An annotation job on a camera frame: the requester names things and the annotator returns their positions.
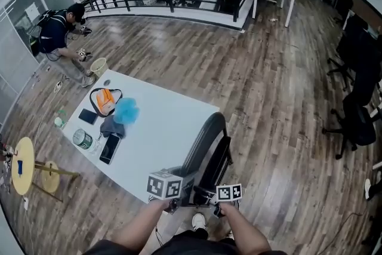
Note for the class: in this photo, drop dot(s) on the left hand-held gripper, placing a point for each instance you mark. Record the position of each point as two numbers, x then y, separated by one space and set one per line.
164 185

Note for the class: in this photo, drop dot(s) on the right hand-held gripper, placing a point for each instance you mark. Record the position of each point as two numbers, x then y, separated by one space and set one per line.
229 192

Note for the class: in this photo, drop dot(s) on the black folding chair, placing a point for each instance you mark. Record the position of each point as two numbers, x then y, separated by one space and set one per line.
209 134

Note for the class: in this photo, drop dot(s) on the person's left forearm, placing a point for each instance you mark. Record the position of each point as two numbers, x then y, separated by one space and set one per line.
140 224

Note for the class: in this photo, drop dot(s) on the person's right forearm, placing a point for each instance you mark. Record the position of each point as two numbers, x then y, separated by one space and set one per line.
244 230

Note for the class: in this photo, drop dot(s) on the black office chair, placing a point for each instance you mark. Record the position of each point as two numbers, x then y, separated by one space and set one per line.
358 116
349 50

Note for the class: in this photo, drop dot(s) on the person's white shoe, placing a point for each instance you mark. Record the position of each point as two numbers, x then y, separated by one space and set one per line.
367 188
198 221

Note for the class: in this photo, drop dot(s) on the person's black shorts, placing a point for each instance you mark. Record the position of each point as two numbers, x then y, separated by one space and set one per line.
194 245

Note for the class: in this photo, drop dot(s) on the black smartphone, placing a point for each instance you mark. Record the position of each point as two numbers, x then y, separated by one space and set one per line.
110 148

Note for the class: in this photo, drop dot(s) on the grey cloth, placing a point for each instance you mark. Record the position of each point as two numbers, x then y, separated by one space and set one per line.
112 128

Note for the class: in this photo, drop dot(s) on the blue mesh bath sponge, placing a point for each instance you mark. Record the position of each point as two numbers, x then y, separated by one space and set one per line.
126 110

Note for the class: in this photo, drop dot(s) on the green label bottle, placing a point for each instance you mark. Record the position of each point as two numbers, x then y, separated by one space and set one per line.
82 138

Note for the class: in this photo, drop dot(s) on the black wallet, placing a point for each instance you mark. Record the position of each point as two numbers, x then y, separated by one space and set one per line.
88 116

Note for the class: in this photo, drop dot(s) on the green cap plastic bottle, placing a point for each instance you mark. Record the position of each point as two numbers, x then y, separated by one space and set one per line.
59 121

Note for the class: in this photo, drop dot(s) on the beige mesh wastebasket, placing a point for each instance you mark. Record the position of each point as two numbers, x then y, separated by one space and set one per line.
98 67

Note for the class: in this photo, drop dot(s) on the round yellow wooden side table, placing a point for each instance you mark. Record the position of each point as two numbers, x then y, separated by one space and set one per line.
25 155

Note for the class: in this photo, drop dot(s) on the white power strip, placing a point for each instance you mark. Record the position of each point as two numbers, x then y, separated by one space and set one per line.
58 86

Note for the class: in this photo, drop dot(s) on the small blue tool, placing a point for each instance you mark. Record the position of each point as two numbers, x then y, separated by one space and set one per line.
20 167

